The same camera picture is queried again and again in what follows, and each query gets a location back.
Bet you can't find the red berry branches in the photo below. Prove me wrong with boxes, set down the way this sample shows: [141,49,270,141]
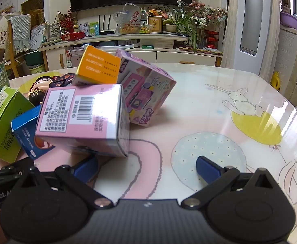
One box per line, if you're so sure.
[54,9,78,32]

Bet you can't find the light green bucket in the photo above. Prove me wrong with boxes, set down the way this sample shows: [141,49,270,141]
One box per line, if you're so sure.
[29,65,46,77]

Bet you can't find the blue box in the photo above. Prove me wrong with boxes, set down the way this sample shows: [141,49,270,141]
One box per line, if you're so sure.
[11,105,56,161]

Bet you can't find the white curtain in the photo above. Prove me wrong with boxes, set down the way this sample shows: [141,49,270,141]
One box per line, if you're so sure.
[220,0,239,68]

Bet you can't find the red vase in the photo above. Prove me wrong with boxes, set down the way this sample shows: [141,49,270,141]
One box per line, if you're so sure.
[204,30,219,49]

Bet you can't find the pink artificial flowers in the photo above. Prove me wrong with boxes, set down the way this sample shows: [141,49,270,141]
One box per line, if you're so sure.
[176,0,228,28]

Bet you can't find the white router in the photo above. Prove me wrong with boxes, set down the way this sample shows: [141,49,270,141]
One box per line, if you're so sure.
[99,15,116,34]

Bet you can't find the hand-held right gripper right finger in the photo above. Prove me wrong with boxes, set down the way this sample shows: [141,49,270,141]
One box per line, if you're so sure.
[181,156,281,209]

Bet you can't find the framed picture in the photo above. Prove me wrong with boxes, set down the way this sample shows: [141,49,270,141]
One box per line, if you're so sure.
[147,16,163,33]

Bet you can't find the potted green plant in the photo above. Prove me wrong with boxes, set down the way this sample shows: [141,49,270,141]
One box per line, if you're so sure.
[164,14,200,54]

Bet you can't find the green box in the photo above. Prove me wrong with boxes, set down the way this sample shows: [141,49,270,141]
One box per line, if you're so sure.
[0,86,35,163]

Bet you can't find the pink barcode box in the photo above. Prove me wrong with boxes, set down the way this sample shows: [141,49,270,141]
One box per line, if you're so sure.
[35,84,131,158]

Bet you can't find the dark patterned box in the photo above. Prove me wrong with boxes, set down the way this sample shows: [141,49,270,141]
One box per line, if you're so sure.
[48,73,75,90]

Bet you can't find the orange box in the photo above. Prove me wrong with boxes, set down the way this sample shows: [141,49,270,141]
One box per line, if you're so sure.
[72,45,122,85]

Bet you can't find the clear plastic snack bag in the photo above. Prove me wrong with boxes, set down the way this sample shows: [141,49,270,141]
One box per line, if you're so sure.
[113,3,142,35]

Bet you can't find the purple basin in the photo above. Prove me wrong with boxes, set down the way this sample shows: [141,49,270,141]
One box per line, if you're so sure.
[280,12,297,29]

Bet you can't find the black-haired doll figure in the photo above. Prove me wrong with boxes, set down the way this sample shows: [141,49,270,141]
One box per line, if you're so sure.
[28,76,63,106]

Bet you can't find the yellow bottle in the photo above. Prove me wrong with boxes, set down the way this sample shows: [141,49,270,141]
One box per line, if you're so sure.
[270,72,281,92]

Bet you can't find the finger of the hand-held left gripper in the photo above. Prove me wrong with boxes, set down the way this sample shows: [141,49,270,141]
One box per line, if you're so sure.
[0,166,35,183]

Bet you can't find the white tower air conditioner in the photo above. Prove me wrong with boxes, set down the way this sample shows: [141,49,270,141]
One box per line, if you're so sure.
[233,0,274,75]

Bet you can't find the cream tv cabinet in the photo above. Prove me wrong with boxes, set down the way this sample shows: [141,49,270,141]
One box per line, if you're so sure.
[38,33,224,69]

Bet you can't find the wooden chair with lace cover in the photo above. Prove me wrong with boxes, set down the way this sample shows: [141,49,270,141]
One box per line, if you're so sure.
[2,13,32,78]

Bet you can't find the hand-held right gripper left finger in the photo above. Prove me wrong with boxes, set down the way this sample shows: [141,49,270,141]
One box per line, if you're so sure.
[16,154,114,209]

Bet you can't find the dark green bin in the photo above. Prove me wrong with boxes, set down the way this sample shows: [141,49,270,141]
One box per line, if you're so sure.
[24,51,45,66]

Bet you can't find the pink purple toy kitchen box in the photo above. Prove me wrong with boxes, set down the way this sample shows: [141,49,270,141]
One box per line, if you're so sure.
[115,49,177,127]

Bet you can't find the red snack packet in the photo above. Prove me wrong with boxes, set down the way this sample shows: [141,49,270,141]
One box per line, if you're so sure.
[61,31,86,41]

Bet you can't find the white paper sheets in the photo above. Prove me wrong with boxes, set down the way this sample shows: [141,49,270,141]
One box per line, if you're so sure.
[30,25,47,51]

